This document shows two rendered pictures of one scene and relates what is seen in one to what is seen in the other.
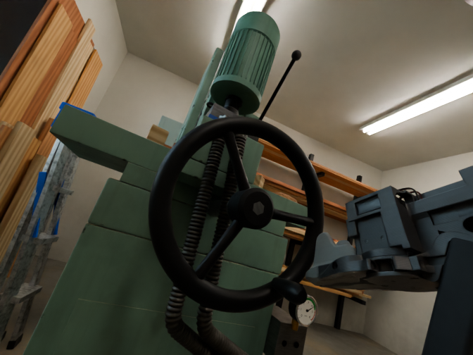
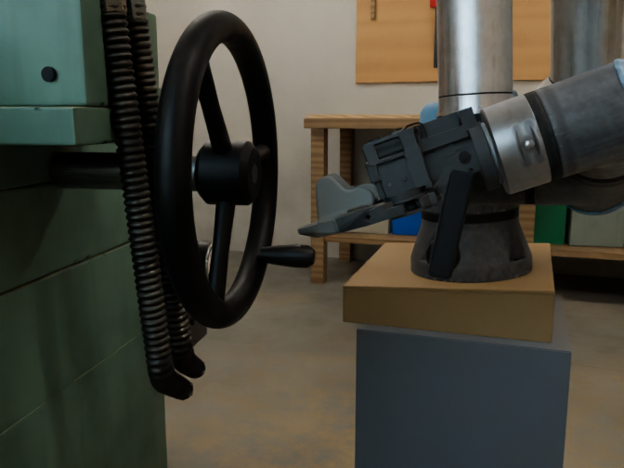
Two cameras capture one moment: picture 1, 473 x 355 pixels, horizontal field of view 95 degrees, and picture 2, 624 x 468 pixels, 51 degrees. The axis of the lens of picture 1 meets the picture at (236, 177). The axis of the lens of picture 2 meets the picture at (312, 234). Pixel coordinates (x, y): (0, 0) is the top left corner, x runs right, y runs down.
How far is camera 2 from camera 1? 0.46 m
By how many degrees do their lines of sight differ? 63
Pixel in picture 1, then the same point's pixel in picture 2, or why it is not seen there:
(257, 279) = not seen: hidden behind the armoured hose
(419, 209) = (429, 146)
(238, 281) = (120, 276)
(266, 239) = not seen: hidden behind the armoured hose
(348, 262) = (383, 212)
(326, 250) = (336, 198)
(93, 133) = not seen: outside the picture
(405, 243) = (428, 184)
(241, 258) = (113, 237)
